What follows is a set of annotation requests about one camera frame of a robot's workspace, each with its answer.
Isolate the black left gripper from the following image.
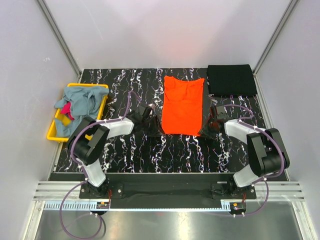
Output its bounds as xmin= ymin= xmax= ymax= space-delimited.
xmin=141 ymin=114 xmax=165 ymax=138

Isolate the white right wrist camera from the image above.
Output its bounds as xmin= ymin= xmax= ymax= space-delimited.
xmin=210 ymin=105 xmax=229 ymax=122

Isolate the orange t-shirt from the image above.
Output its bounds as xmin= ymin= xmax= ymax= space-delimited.
xmin=161 ymin=76 xmax=205 ymax=136

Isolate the yellow plastic bin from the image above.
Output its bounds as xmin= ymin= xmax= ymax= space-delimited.
xmin=46 ymin=83 xmax=109 ymax=143

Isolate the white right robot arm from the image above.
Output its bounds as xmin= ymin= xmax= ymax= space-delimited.
xmin=199 ymin=117 xmax=290 ymax=199

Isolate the pink crumpled garment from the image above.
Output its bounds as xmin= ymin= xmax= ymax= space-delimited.
xmin=60 ymin=102 xmax=74 ymax=121

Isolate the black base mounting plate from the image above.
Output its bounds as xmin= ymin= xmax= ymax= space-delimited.
xmin=79 ymin=173 xmax=257 ymax=206

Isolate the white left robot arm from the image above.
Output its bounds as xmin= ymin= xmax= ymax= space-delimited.
xmin=67 ymin=115 xmax=165 ymax=198

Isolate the grey-blue crumpled t-shirt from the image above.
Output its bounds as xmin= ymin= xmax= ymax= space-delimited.
xmin=54 ymin=85 xmax=109 ymax=138

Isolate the folded black t-shirt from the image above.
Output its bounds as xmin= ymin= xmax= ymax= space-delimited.
xmin=207 ymin=64 xmax=258 ymax=96

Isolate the aluminium frame rail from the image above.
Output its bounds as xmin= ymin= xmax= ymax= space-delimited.
xmin=44 ymin=200 xmax=231 ymax=212

